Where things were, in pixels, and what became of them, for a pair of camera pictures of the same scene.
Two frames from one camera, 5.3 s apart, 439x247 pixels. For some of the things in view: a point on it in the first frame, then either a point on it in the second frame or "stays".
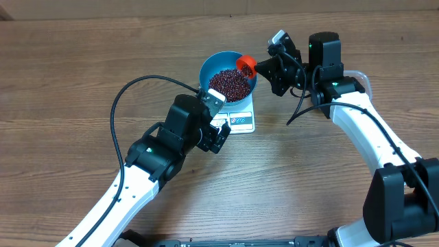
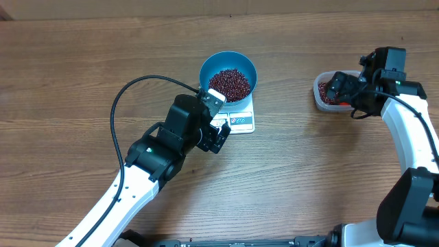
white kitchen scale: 240,118 stays
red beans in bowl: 230,83 stays
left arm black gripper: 212,134 stays
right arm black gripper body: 285,82 -> 354,95
